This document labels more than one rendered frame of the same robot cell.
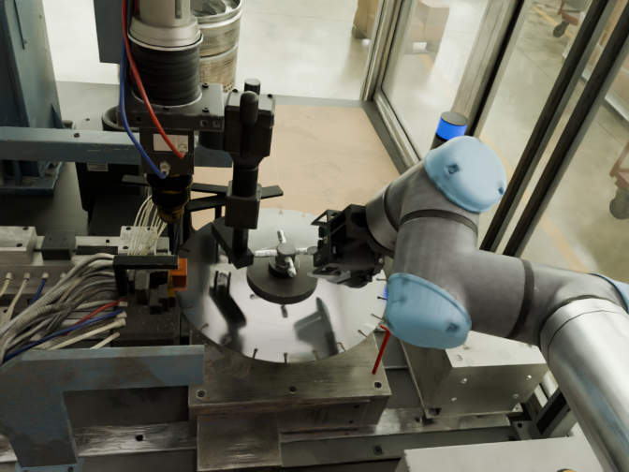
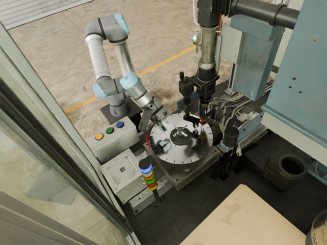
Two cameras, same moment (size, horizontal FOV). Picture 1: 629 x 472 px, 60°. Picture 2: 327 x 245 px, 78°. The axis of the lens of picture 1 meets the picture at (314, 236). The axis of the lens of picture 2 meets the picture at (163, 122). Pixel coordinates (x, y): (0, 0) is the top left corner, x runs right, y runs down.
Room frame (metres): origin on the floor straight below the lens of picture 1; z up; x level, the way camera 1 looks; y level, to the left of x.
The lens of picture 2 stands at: (1.21, -0.17, 1.80)
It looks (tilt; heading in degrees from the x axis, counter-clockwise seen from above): 49 degrees down; 168
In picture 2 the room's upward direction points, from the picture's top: 10 degrees counter-clockwise
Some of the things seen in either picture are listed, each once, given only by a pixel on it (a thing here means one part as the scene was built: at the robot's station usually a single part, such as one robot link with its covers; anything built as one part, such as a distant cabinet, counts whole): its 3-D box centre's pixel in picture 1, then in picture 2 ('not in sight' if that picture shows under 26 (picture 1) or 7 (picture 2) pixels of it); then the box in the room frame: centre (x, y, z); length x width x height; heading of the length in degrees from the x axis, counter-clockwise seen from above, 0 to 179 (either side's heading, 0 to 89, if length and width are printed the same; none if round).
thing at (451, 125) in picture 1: (451, 126); (145, 166); (0.81, -0.18, 1.14); 0.05 x 0.04 x 0.03; 16
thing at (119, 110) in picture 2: not in sight; (118, 104); (0.04, -0.23, 0.80); 0.15 x 0.15 x 0.10
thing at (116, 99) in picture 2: not in sight; (115, 92); (0.04, -0.22, 0.91); 0.13 x 0.12 x 0.14; 87
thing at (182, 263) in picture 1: (151, 276); (208, 117); (0.55, 0.22, 0.95); 0.10 x 0.03 x 0.07; 106
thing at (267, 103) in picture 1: (246, 158); (186, 95); (0.56, 0.10, 1.17); 0.06 x 0.05 x 0.20; 97
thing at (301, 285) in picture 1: (284, 268); (180, 134); (0.61, 0.04, 0.96); 0.11 x 0.11 x 0.03
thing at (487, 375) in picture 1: (469, 348); (126, 176); (0.64, -0.30, 0.82); 0.18 x 0.18 x 0.15; 16
